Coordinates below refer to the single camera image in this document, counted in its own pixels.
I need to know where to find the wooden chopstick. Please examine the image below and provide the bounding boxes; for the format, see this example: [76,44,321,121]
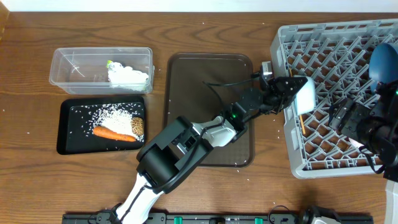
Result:
[289,67,306,135]

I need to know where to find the light blue rice bowl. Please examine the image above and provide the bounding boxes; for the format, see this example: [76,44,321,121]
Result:
[295,77,317,115]

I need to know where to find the pink small cup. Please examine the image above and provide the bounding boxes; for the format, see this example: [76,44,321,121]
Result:
[349,138,364,149]

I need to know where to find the dark blue plate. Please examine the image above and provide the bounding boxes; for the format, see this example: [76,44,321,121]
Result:
[369,43,397,92]

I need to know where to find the brown food scrap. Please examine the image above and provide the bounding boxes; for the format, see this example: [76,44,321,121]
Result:
[131,117,144,136]

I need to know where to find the white napkin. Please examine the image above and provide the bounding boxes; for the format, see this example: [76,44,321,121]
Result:
[107,62,149,91]

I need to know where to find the yellow green snack wrapper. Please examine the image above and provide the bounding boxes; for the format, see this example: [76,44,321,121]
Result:
[106,60,113,68]

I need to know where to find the orange carrot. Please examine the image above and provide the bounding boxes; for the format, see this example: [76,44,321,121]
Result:
[93,126,136,142]

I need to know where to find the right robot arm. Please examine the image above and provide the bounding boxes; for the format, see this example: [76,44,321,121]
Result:
[328,81,397,223]

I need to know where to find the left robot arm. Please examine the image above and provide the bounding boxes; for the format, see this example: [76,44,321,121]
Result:
[108,76,315,223]

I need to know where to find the grey dishwasher rack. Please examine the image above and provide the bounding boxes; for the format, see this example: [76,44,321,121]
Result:
[271,19,397,179]

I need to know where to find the black waste tray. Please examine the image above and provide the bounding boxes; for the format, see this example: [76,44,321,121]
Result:
[57,95,146,155]

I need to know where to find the brown serving tray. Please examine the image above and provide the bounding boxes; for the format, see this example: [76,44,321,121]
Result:
[163,53,255,167]

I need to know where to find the spilled white rice pile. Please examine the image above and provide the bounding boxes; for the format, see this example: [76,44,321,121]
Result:
[70,103,146,150]

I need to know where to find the clear plastic bin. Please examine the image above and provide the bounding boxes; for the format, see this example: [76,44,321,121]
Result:
[49,47,155,95]

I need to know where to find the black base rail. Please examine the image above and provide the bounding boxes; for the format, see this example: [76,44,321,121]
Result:
[61,212,374,224]

